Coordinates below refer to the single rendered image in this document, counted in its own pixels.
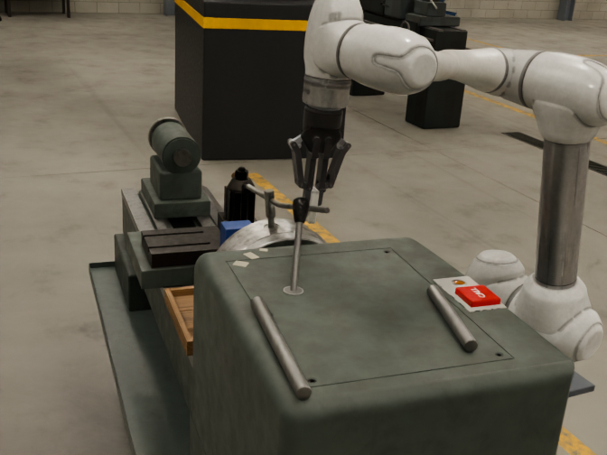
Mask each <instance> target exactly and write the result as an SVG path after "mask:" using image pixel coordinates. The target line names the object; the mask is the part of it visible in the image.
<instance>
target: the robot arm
mask: <svg viewBox="0 0 607 455"><path fill-rule="evenodd" d="M303 58H304V63H305V75H304V78H303V79H304V83H303V97H302V101H303V102H304V103H305V104H307V105H306V106H305V107H304V113H303V127H302V129H301V131H300V133H299V135H298V136H297V137H296V138H294V139H292V138H289V139H288V140H287V143H288V145H289V146H290V148H291V151H292V159H293V166H294V182H295V184H296V185H297V186H298V187H299V188H301V189H303V198H307V199H308V200H309V201H310V206H321V205H322V195H323V193H324V192H325V191H326V189H329V188H330V189H331V188H332V187H333V185H334V182H335V181H336V178H337V175H338V173H339V170H340V167H341V164H342V161H343V159H344V156H345V154H346V152H348V151H349V149H350V148H351V144H350V143H348V142H347V141H346V140H343V139H342V138H341V121H342V115H343V111H342V108H345V107H346V106H347V105H348V102H349V95H350V85H351V80H352V79H353V80H355V81H357V82H358V83H359V84H362V85H364V86H367V87H369V88H374V89H376V90H379V91H383V92H387V93H390V94H395V95H411V94H415V93H418V92H420V91H422V90H424V89H426V88H427V87H429V86H430V85H431V83H432V82H433V81H443V80H447V79H452V80H456V81H459V82H461V83H463V84H465V85H467V86H470V87H472V88H475V89H477V90H479V91H481V92H484V93H488V94H490V95H493V96H496V97H502V98H503V99H506V100H508V101H510V102H513V103H516V104H518V105H521V106H523V107H527V108H530V109H533V112H534V115H535V118H536V120H537V125H538V130H539V132H540V134H542V136H543V137H544V148H543V160H542V172H541V185H540V198H539V211H538V223H537V248H536V260H535V272H534V273H533V274H531V275H530V276H529V277H527V276H526V275H525V268H524V266H523V264H522V263H521V262H520V261H519V260H518V258H516V257H515V256H514V255H513V254H511V253H510V252H507V251H503V250H485V251H483V252H481V253H479V254H478V255H477V256H476V257H475V258H474V259H473V260H472V262H471V263H470V265H469V267H468V269H467V271H466V273H465V276H469V277H470V278H472V280H473V281H474V282H476V283H477V284H478V285H485V286H486V287H487V288H488V289H490V290H491V291H492V292H493V293H495V294H496V295H497V296H499V297H500V302H501V303H502V304H504V305H505V306H506V307H507V308H508V309H509V310H510V311H512V312H513V313H514V314H515V315H517V316H518V317H519V318H520V319H522V320H523V321H524V322H525V323H526V324H527V325H528V326H530V327H531V328H532V329H533V330H535V331H536V332H537V333H538V334H540V335H541V336H542V337H543V338H545V339H546V340H547V341H549V342H550V343H551V344H553V345H554V346H555V347H556V348H558V349H559V350H560V351H562V352H563V353H564V354H565V355H567V356H568V357H569V358H570V359H572V360H573V361H574V362H576V361H582V360H586V359H588V358H590V357H591V356H592V355H593V354H594V353H595V352H596V350H597V349H598V347H599V346H600V345H601V342H602V337H603V330H602V322H601V319H600V317H599V315H598V313H597V312H596V311H594V310H592V305H591V303H590V300H589V297H588V294H587V288H586V286H585V284H584V282H583V281H582V280H581V279H580V278H579V277H578V276H577V270H578V262H579V253H580V244H581V235H582V225H583V216H584V201H585V192H586V183H587V173H588V164H589V155H590V146H591V141H592V140H593V139H594V137H595V136H596V135H597V134H598V132H599V130H600V127H601V126H604V125H607V66H605V65H604V64H602V63H600V62H598V61H596V60H591V59H588V58H585V57H581V56H577V55H573V54H568V53H563V52H551V51H534V50H512V49H507V48H483V49H474V50H442V51H435V50H434V49H433V47H432V46H431V44H430V42H429V41H428V40H427V39H426V38H425V37H424V36H422V35H419V34H417V33H415V32H412V31H410V30H408V29H404V28H400V27H396V26H386V25H380V24H368V23H364V22H363V11H362V8H361V5H360V0H315V1H314V3H313V7H312V10H311V12H310V16H309V19H308V23H307V28H306V33H305V39H304V48H303ZM302 141H303V144H304V146H305V147H306V155H307V156H306V164H305V170H304V171H303V163H302V155H301V151H300V148H301V146H302V145H301V142H302ZM336 144H337V148H336V150H335V152H334V155H333V157H332V161H331V164H330V167H329V169H328V161H329V159H330V156H331V150H332V149H333V148H334V146H335V145H336ZM318 154H319V159H318V166H317V173H316V180H315V187H316V188H315V187H313V179H314V173H315V165H316V159H317V158H318ZM327 169H328V171H327Z"/></svg>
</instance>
